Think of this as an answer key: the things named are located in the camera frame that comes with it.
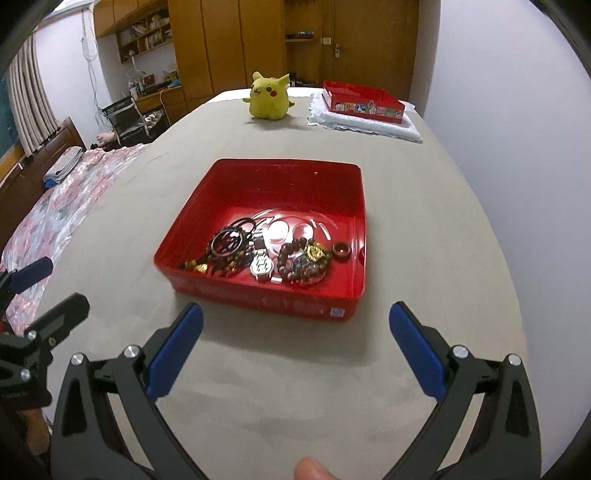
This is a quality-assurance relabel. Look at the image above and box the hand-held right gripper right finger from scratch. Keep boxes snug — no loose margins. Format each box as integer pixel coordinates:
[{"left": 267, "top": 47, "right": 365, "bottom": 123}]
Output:
[{"left": 389, "top": 301, "right": 542, "bottom": 480}]

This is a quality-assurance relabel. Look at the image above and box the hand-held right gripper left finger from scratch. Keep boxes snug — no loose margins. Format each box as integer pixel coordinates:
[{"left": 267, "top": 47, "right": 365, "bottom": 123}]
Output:
[{"left": 50, "top": 302, "right": 205, "bottom": 480}]

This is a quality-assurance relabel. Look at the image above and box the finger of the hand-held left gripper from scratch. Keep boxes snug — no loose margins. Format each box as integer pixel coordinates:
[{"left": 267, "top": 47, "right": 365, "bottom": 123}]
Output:
[
  {"left": 0, "top": 257, "right": 54, "bottom": 301},
  {"left": 18, "top": 293, "right": 90, "bottom": 360}
]

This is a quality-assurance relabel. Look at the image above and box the dark beaded necklace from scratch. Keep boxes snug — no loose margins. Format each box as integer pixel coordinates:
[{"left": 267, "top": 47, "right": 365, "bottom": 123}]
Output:
[{"left": 205, "top": 216, "right": 257, "bottom": 278}]

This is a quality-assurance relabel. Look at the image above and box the silver wrist watch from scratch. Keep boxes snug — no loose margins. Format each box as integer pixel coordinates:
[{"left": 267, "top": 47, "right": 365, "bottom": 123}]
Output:
[{"left": 249, "top": 228, "right": 274, "bottom": 282}]

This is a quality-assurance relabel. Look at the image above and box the brown wooden bead bracelet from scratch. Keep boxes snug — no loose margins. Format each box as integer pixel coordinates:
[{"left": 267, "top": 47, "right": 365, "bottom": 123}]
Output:
[{"left": 276, "top": 237, "right": 334, "bottom": 284}]

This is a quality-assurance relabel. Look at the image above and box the red plastic tray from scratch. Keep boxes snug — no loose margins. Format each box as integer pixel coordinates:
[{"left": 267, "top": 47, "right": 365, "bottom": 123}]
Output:
[{"left": 153, "top": 158, "right": 369, "bottom": 320}]

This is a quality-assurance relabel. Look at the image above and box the person's left hand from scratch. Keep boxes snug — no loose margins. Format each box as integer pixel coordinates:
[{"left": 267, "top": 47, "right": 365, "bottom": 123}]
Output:
[{"left": 16, "top": 406, "right": 51, "bottom": 469}]

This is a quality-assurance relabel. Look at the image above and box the person's right hand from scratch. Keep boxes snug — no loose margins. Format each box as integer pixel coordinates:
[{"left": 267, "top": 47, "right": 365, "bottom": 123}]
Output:
[{"left": 294, "top": 457, "right": 343, "bottom": 480}]

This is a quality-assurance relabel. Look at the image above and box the pink floral blanket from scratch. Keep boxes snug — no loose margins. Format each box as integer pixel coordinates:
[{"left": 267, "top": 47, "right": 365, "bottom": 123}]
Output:
[{"left": 0, "top": 143, "right": 149, "bottom": 335}]

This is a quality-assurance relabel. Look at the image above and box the dark wooden headboard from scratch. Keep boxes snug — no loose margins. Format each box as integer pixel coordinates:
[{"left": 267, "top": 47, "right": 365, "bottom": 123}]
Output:
[{"left": 0, "top": 117, "right": 88, "bottom": 252}]

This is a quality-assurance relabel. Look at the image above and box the folded striped cloth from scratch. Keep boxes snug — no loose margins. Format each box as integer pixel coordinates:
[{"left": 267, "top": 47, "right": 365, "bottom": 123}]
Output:
[{"left": 43, "top": 146, "right": 86, "bottom": 191}]

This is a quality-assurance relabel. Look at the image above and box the black metal chair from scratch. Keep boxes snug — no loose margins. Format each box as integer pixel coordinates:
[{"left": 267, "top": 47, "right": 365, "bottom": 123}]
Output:
[{"left": 98, "top": 96, "right": 154, "bottom": 145}]

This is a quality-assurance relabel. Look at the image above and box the striped curtain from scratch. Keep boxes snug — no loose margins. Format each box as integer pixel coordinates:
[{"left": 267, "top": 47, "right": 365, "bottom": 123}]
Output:
[{"left": 6, "top": 36, "right": 59, "bottom": 156}]

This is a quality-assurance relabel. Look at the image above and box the wooden desk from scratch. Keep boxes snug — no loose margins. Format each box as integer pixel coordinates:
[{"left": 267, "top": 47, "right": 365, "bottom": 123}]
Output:
[{"left": 133, "top": 84, "right": 186, "bottom": 126}]

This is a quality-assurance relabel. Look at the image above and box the white lace cloth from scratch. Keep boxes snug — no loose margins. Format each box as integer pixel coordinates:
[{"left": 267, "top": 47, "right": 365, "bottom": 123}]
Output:
[{"left": 307, "top": 91, "right": 424, "bottom": 144}]

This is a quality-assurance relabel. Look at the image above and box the red printed box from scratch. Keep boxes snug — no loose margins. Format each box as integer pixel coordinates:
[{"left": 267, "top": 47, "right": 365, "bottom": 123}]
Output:
[{"left": 322, "top": 80, "right": 406, "bottom": 124}]

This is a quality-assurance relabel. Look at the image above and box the yellow plush toy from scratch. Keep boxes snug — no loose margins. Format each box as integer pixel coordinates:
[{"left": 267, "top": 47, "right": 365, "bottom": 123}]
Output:
[{"left": 243, "top": 71, "right": 295, "bottom": 121}]

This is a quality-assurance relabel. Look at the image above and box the wooden bookshelf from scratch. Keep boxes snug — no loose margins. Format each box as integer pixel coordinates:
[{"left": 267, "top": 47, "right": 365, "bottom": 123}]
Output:
[{"left": 93, "top": 0, "right": 177, "bottom": 64}]

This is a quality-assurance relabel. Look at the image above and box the wooden wardrobe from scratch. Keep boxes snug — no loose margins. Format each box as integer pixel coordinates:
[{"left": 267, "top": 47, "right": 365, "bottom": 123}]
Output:
[{"left": 167, "top": 0, "right": 287, "bottom": 126}]

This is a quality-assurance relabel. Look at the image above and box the wooden door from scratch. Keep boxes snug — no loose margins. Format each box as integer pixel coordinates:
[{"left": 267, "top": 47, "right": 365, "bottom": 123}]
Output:
[{"left": 320, "top": 0, "right": 420, "bottom": 108}]

